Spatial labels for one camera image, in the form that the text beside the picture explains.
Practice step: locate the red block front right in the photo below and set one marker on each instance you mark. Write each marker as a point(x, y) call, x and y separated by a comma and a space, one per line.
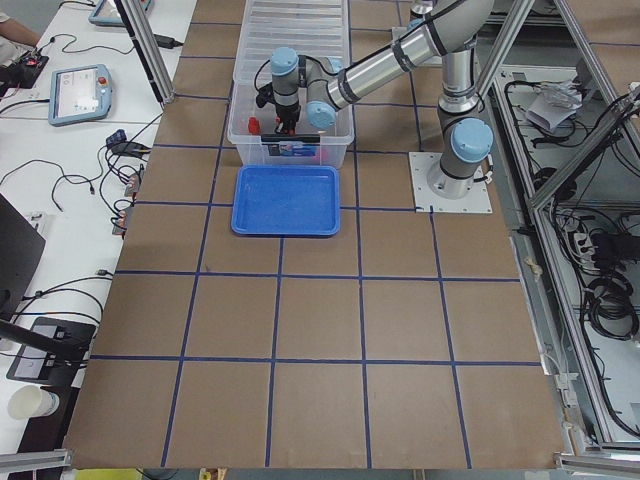
point(321, 156)

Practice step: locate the clear plastic box lid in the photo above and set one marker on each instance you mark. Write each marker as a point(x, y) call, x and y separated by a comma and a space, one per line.
point(315, 28)

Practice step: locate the blue plastic tray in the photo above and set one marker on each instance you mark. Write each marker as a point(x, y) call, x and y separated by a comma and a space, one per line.
point(287, 200)

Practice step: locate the teach pendant near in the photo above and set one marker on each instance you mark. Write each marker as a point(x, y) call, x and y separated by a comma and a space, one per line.
point(79, 95)

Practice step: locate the red block front left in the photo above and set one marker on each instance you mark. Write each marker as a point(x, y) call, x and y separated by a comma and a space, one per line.
point(254, 127)

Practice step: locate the aluminium frame post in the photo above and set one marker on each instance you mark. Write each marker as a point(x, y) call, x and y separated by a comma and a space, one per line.
point(135, 21)

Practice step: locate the teach pendant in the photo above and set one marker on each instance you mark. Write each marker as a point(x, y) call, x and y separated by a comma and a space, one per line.
point(79, 95)
point(105, 14)

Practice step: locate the teach pendant far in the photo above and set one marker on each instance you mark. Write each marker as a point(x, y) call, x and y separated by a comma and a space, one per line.
point(105, 14)

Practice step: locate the clear plastic storage box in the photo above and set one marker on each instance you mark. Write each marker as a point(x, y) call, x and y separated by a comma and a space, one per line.
point(280, 149)

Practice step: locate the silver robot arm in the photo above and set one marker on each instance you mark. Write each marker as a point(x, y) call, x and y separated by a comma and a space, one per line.
point(303, 86)

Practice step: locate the white paper cup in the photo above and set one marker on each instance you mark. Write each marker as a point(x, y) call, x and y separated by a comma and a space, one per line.
point(32, 402)

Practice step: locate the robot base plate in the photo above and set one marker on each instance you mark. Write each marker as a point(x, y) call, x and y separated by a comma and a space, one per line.
point(435, 192)

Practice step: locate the black power adapter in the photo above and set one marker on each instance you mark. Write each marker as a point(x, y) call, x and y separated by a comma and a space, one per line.
point(167, 42)

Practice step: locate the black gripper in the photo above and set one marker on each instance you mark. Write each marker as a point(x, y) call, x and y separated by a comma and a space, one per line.
point(287, 113)

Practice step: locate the red block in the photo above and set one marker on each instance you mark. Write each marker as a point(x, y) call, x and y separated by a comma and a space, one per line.
point(321, 156)
point(254, 127)

